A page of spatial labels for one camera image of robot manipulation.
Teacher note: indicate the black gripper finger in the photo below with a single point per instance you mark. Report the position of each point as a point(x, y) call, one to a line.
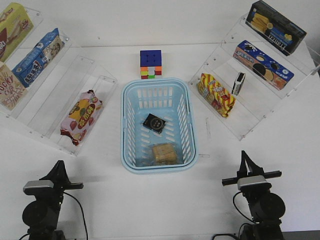
point(56, 174)
point(254, 169)
point(242, 172)
point(65, 175)

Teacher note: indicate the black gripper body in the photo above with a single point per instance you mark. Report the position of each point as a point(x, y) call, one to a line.
point(267, 175)
point(67, 186)

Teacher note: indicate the bread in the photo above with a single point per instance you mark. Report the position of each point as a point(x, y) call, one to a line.
point(163, 154)

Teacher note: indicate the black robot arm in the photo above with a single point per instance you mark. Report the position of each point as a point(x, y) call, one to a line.
point(266, 208)
point(41, 215)

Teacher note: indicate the black white tissue pack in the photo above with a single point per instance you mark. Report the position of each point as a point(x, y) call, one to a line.
point(238, 83)

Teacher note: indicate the light blue plastic basket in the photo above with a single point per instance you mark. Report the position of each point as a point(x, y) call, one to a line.
point(157, 133)

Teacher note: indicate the pink strawberry snack pack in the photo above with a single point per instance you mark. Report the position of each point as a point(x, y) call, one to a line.
point(81, 117)

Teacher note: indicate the clear acrylic left shelf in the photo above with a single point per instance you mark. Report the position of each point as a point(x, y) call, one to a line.
point(57, 88)

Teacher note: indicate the clear acrylic shelf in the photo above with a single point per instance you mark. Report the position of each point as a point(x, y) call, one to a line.
point(57, 88)
point(257, 98)

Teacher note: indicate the red yellow striped snack bag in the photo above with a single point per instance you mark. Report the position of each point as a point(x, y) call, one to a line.
point(218, 97)

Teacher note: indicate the clear acrylic right shelf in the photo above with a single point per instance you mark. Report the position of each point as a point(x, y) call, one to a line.
point(257, 98)

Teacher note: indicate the beige Pocky box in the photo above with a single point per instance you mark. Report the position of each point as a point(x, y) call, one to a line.
point(12, 90)

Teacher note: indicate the blue orange cookie box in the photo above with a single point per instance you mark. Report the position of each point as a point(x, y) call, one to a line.
point(263, 65)

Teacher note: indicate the black blue cracker box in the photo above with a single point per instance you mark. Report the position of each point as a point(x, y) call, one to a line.
point(274, 27)

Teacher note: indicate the colourful puzzle cube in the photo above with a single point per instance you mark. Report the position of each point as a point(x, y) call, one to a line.
point(150, 64)

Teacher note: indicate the yellow biscuit box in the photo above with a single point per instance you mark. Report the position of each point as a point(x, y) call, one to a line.
point(15, 24)

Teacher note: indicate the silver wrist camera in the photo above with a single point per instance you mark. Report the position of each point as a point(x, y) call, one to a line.
point(251, 181)
point(38, 187)

